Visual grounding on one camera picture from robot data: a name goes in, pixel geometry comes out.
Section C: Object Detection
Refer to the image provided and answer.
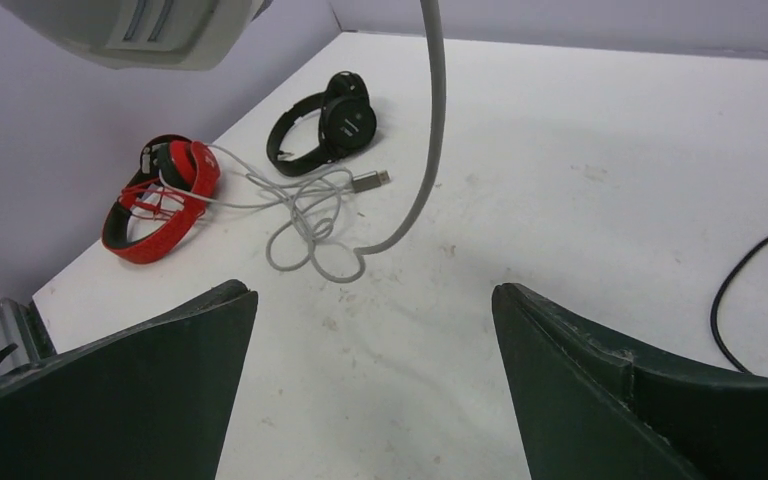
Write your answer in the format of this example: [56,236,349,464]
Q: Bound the white grey headphones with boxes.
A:
[0,0,271,71]

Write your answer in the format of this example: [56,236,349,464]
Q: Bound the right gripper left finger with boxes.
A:
[0,280,258,479]

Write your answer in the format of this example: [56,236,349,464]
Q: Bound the red headphone cable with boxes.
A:
[118,175,210,223]

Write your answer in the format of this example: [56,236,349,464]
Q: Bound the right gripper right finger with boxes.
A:
[492,283,768,479]

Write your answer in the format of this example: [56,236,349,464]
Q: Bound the red black headphones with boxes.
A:
[101,134,220,264]

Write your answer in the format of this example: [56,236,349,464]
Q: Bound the small black headphones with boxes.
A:
[266,71,378,178]

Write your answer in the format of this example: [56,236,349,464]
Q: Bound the black headset cable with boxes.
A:
[709,220,768,376]

